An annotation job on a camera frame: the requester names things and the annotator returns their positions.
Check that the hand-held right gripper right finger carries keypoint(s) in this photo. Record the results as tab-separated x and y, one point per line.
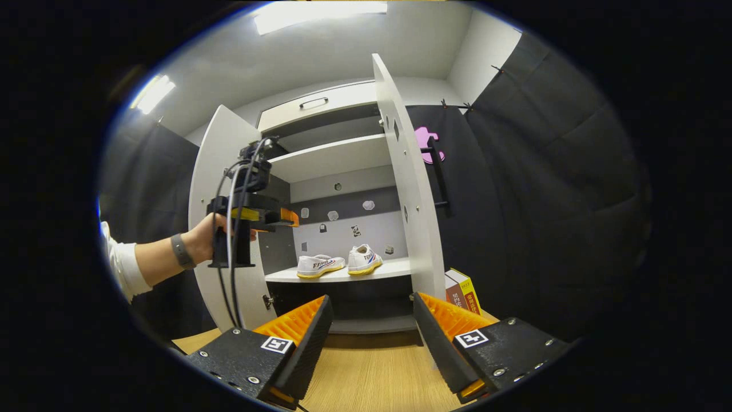
437	355

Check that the white canvas shoe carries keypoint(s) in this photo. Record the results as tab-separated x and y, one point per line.
365	260
320	266

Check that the cabinet door with headphone sticker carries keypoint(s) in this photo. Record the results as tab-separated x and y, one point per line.
414	200

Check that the ceiling light panel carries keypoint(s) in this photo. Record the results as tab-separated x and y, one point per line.
320	14
153	94

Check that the black backdrop cloth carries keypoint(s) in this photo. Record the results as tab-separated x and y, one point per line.
543	200

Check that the cabinet door with camera sticker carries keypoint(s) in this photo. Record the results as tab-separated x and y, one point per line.
220	149

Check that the white grey shoe cabinet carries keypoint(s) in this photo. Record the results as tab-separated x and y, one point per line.
337	160

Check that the yellow book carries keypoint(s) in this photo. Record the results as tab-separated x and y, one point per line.
469	289

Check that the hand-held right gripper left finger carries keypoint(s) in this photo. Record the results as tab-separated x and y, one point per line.
306	349

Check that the grey wristband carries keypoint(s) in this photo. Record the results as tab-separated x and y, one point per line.
182	252

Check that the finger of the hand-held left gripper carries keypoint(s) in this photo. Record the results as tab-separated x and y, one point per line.
269	213
266	229

